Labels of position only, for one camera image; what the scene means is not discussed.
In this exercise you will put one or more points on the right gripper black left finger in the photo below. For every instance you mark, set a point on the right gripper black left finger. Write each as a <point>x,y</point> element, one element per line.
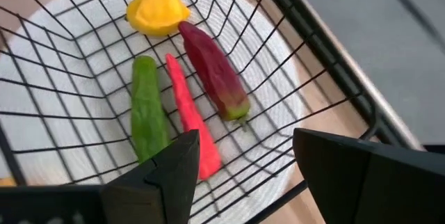
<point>156,189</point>

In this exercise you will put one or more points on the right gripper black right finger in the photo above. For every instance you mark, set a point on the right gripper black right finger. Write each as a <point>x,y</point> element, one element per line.
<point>375,189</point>

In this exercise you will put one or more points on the green cucumber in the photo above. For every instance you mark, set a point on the green cucumber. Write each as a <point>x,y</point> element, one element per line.
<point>147,112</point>

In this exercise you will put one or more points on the bright red chili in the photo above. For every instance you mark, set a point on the bright red chili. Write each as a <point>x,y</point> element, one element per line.
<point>189,112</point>

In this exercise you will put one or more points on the dark red pepper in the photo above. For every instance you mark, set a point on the dark red pepper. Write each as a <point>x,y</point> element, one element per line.
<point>212,71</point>

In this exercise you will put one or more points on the yellow lemon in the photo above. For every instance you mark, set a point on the yellow lemon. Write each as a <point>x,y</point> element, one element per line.
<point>156,13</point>

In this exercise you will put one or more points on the white round woven placemat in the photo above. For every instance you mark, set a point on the white round woven placemat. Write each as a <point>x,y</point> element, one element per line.
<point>45,131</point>

